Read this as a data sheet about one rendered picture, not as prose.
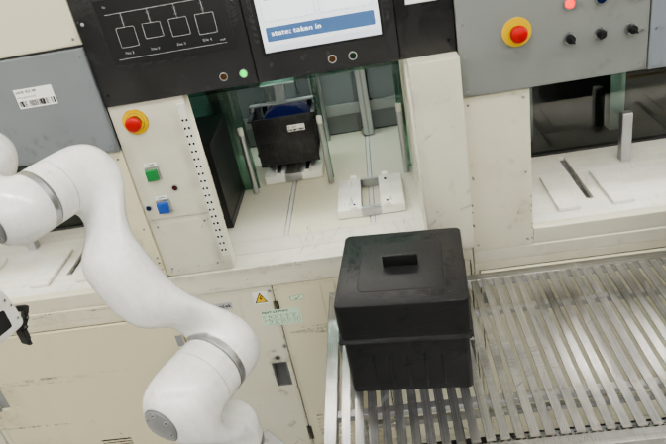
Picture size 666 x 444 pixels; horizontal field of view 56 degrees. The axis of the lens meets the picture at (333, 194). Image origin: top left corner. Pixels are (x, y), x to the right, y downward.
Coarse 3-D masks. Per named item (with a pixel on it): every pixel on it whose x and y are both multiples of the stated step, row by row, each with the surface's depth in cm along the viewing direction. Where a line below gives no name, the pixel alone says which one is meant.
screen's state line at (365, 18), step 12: (360, 12) 144; (372, 12) 144; (288, 24) 146; (300, 24) 146; (312, 24) 146; (324, 24) 145; (336, 24) 145; (348, 24) 145; (360, 24) 145; (372, 24) 145; (276, 36) 147; (288, 36) 147; (300, 36) 147
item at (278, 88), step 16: (304, 96) 219; (256, 112) 223; (256, 128) 214; (272, 128) 214; (288, 128) 214; (304, 128) 214; (256, 144) 217; (272, 144) 217; (288, 144) 217; (304, 144) 216; (272, 160) 219; (288, 160) 219; (304, 160) 219
